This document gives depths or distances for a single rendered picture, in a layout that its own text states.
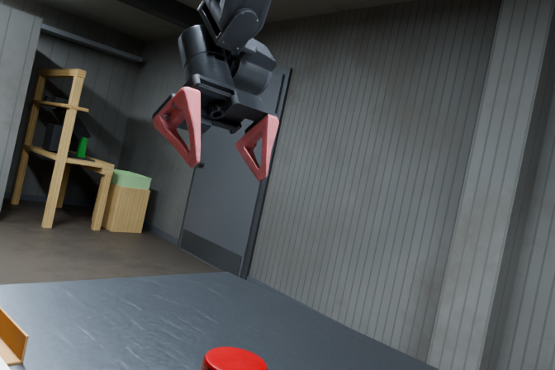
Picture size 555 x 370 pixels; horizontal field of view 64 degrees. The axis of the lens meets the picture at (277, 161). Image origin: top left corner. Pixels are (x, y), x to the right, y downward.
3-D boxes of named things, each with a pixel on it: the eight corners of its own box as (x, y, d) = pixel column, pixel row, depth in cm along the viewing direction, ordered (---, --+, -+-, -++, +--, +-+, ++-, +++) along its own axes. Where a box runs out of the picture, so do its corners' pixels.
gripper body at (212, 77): (266, 109, 55) (252, 65, 59) (197, 85, 48) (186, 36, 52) (234, 138, 59) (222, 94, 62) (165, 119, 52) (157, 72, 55)
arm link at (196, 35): (168, 42, 59) (192, 12, 56) (211, 59, 64) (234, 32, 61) (176, 82, 56) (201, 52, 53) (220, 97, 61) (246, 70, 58)
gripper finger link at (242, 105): (296, 168, 53) (275, 105, 57) (249, 156, 48) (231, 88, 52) (258, 195, 56) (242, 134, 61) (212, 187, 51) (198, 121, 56)
